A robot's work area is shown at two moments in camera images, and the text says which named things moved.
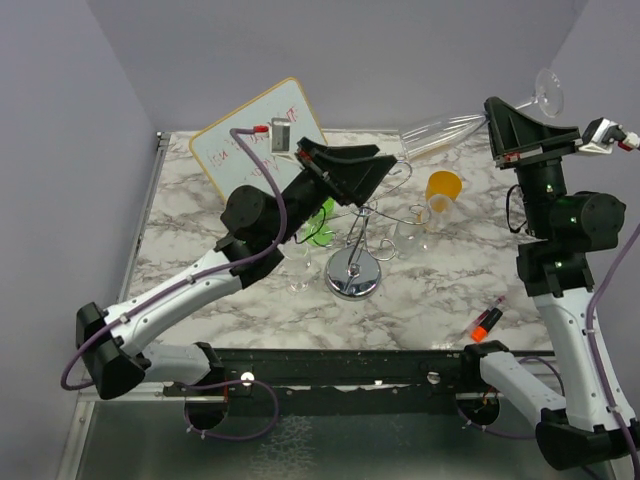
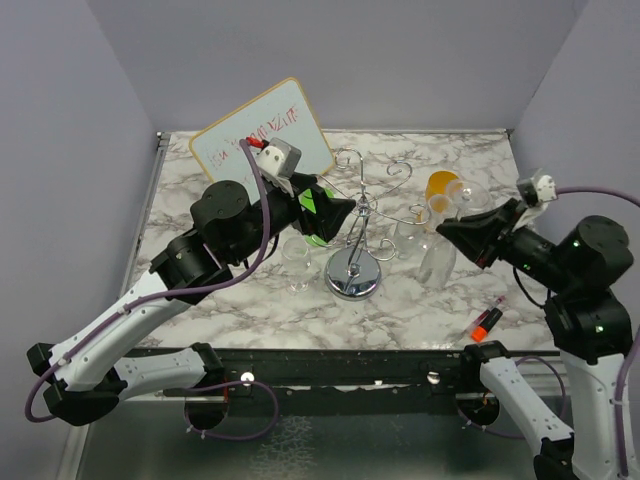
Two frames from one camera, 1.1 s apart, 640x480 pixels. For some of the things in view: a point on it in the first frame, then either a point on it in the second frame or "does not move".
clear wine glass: x=424 y=137 → x=465 y=198
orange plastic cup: x=443 y=183 does not move
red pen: x=491 y=306 does not move
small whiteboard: x=227 y=167 does not move
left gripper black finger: x=354 y=169 → x=329 y=214
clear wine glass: x=297 y=266 does not move
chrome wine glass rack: x=353 y=271 does not move
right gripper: x=513 y=134 → x=478 y=233
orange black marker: x=479 y=333 does not move
